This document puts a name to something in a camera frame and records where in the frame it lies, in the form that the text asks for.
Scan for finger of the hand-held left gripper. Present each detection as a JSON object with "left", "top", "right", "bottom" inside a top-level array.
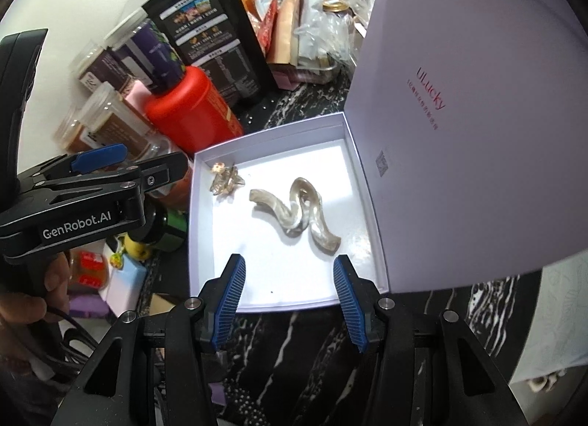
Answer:
[
  {"left": 17, "top": 144, "right": 128, "bottom": 188},
  {"left": 30, "top": 152, "right": 190, "bottom": 206}
]

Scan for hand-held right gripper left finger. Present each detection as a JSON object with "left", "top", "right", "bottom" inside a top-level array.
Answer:
[{"left": 43, "top": 253, "right": 249, "bottom": 426}]

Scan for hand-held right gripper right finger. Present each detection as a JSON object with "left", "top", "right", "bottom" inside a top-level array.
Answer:
[{"left": 331, "top": 255, "right": 534, "bottom": 426}]

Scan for lavender gift box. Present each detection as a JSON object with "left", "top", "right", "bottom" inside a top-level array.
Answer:
[{"left": 187, "top": 0, "right": 588, "bottom": 314}]

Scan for person's left hand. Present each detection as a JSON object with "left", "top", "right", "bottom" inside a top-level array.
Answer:
[{"left": 0, "top": 252, "right": 71, "bottom": 353}]

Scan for clear jar with reddish contents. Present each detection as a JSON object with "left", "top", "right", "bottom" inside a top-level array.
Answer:
[{"left": 147, "top": 134, "right": 196, "bottom": 209}]

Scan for brown spice jar clear lid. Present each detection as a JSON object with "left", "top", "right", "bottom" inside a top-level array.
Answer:
[{"left": 54, "top": 82, "right": 159, "bottom": 155}]

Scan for red label packet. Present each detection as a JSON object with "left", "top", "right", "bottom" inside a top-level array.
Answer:
[{"left": 69, "top": 249, "right": 112, "bottom": 293}]

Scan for green jar with black lid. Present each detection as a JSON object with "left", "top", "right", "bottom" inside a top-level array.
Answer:
[{"left": 138, "top": 205, "right": 189, "bottom": 251}]

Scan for yellow toy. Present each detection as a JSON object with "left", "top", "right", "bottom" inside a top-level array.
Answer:
[{"left": 110, "top": 233, "right": 153, "bottom": 268}]

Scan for gold flower hair clip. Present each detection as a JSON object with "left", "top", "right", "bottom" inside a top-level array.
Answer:
[{"left": 209, "top": 160, "right": 245, "bottom": 201}]

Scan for brown paper package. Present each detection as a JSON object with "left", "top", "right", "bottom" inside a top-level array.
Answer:
[{"left": 148, "top": 292, "right": 180, "bottom": 317}]

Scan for red plastic canister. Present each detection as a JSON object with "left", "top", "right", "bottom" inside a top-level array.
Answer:
[{"left": 143, "top": 65, "right": 245, "bottom": 157}]

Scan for pink plastic item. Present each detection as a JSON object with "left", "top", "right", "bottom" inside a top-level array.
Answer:
[{"left": 123, "top": 84, "right": 154, "bottom": 111}]

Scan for white block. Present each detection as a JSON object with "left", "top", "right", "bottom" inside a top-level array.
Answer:
[{"left": 105, "top": 261, "right": 148, "bottom": 317}]

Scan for purple foam block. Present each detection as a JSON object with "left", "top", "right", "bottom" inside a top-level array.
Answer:
[{"left": 69, "top": 293, "right": 111, "bottom": 321}]

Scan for beige satin headband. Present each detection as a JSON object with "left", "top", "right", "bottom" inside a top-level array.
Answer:
[{"left": 249, "top": 177, "right": 343, "bottom": 254}]

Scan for brown spice jar dark label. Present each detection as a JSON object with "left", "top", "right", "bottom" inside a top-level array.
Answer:
[{"left": 69, "top": 39, "right": 139, "bottom": 96}]

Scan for purple package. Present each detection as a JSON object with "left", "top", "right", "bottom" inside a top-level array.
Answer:
[{"left": 208, "top": 382, "right": 229, "bottom": 420}]

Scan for purple can with clear lid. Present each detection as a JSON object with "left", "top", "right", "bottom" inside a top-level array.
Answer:
[{"left": 103, "top": 7, "right": 188, "bottom": 95}]

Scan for black printed pouch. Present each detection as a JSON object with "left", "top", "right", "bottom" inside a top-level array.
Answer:
[{"left": 141, "top": 0, "right": 277, "bottom": 111}]

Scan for pink tray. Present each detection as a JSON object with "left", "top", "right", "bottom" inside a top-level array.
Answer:
[{"left": 269, "top": 61, "right": 343, "bottom": 91}]

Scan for brown paper bag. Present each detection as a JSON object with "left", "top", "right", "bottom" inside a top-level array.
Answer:
[{"left": 265, "top": 0, "right": 305, "bottom": 65}]

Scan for white leaf-pattern cloth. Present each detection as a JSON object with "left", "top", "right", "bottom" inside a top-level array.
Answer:
[{"left": 508, "top": 249, "right": 588, "bottom": 392}]

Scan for clear plastic bags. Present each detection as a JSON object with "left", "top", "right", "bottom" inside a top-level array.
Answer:
[{"left": 294, "top": 4, "right": 363, "bottom": 71}]

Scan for gold lid glass jar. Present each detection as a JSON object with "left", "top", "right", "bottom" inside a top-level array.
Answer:
[{"left": 322, "top": 0, "right": 356, "bottom": 20}]

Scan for black cable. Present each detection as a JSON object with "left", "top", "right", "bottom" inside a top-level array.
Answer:
[{"left": 46, "top": 304, "right": 99, "bottom": 367}]

